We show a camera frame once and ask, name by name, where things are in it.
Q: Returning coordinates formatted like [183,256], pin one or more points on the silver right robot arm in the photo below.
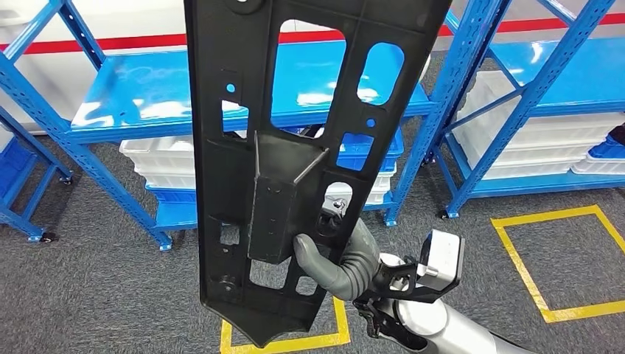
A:
[439,327]

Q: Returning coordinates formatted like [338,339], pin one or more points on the large white plastic bin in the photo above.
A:
[537,141]

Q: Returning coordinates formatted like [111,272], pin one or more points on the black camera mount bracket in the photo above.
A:
[429,294]

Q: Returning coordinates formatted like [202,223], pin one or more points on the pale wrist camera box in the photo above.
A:
[444,259]

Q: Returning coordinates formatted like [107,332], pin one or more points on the blue metal shelf rack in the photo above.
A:
[14,161]
[576,73]
[146,88]

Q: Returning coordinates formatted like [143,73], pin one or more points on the black plastic frame part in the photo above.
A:
[234,185]

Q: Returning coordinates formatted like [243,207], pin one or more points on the white car body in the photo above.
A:
[136,19]

